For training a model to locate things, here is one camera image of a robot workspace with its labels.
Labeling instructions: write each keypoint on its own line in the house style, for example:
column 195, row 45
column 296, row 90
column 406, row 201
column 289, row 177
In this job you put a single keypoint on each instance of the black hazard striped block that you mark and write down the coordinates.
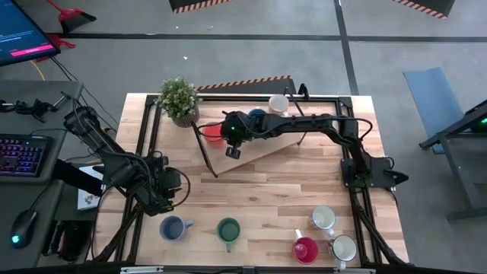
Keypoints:
column 198, row 4
column 426, row 5

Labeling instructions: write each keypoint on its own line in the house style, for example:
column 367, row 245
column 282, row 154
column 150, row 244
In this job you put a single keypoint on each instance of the potted green plant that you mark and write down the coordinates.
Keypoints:
column 179, row 100

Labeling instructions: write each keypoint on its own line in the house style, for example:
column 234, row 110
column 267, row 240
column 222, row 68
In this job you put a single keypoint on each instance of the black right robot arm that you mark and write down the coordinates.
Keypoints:
column 304, row 123

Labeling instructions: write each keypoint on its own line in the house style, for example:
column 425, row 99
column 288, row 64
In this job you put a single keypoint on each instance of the red lattice white mug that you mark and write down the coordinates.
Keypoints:
column 343, row 248

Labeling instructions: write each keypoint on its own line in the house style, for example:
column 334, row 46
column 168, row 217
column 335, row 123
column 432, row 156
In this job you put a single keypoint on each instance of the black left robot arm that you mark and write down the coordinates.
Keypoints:
column 118, row 167

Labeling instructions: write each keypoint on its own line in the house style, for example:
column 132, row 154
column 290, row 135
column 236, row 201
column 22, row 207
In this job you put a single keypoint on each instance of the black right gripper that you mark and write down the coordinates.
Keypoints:
column 236, row 127

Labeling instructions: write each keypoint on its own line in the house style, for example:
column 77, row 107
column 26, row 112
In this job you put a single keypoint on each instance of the black computer mouse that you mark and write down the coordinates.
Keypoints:
column 23, row 228

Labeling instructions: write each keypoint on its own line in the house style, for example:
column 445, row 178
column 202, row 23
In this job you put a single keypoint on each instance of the grey side desk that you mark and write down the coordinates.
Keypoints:
column 23, row 190

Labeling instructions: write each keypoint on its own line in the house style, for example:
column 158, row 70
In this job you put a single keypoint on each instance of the navy patterned white mug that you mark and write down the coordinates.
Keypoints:
column 323, row 217

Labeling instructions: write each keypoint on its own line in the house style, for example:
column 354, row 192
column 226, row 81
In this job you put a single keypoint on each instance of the red and black dustpan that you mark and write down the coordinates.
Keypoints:
column 78, row 21

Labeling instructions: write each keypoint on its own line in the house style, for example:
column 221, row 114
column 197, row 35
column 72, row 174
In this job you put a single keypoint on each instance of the white booklet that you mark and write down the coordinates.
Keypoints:
column 87, row 199

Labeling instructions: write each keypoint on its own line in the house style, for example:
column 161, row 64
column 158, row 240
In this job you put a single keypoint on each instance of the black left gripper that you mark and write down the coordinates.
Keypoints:
column 167, row 175

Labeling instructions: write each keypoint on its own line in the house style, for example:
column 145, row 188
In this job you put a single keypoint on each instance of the red plastic brush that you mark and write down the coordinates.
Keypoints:
column 61, row 41

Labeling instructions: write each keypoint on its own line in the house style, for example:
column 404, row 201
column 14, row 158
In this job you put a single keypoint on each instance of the wooden shelf with black frame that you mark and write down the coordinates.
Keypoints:
column 258, row 152

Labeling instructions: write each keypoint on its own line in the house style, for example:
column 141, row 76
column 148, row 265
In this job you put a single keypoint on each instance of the black hazard striped ramp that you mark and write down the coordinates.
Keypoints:
column 247, row 86

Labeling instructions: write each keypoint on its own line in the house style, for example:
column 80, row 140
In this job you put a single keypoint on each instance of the green faceted mug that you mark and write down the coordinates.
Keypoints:
column 228, row 232

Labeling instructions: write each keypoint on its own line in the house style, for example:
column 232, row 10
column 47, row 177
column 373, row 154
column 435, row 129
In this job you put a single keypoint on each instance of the backlit keyboard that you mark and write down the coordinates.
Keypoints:
column 23, row 154

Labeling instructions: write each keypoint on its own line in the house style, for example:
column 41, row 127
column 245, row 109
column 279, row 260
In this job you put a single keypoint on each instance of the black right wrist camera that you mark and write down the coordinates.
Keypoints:
column 233, row 153

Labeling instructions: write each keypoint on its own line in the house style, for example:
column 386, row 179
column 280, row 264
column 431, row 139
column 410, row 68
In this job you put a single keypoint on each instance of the computer monitor with pink bar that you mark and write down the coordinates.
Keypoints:
column 23, row 34

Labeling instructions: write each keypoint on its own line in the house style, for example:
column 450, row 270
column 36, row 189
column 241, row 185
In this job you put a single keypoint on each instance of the blue floor mat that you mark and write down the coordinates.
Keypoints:
column 430, row 99

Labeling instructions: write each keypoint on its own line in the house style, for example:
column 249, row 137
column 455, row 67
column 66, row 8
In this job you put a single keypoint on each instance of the black aluminium table frame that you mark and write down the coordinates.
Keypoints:
column 323, row 99

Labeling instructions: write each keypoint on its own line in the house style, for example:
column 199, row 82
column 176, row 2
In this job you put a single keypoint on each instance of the blue ribbed mug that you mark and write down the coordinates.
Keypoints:
column 256, row 112

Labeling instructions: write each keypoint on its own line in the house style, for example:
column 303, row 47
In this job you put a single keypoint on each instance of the black bag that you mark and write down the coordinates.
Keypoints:
column 68, row 239

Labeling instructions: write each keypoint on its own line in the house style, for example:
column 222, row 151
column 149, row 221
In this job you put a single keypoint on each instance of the dark grey side table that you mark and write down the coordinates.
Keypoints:
column 464, row 167

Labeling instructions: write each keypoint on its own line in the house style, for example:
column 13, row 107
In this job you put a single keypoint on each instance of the yellow dotted white mug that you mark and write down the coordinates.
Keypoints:
column 278, row 103

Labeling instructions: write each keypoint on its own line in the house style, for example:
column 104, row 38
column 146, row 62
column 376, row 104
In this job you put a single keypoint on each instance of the grey mug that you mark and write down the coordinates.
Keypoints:
column 173, row 229

